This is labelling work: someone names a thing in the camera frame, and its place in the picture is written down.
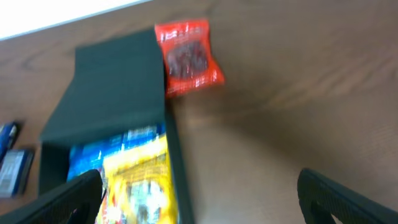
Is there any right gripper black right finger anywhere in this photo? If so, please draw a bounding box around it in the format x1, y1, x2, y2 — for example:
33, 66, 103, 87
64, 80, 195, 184
297, 169, 397, 224

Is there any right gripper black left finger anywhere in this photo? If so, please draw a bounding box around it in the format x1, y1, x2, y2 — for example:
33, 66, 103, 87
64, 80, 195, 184
1, 169, 103, 224

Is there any long blue snack packet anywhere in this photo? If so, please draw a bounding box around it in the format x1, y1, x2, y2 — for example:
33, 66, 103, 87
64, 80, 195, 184
67, 123, 165, 180

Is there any yellow candy bag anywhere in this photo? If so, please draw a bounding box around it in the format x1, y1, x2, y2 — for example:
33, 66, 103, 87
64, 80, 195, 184
95, 134, 179, 224

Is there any small blue white box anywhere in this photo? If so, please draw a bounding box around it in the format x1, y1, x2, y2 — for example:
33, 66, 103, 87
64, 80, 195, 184
1, 149, 34, 198

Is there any dark blue candy bar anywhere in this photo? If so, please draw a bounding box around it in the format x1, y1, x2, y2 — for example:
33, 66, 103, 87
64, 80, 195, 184
0, 121, 22, 161

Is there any dark green box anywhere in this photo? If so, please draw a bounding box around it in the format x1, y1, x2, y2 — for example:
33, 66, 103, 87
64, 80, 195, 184
39, 28, 195, 223

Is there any red candy bag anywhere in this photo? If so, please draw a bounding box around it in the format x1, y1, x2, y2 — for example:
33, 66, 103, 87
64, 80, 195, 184
154, 19, 224, 98

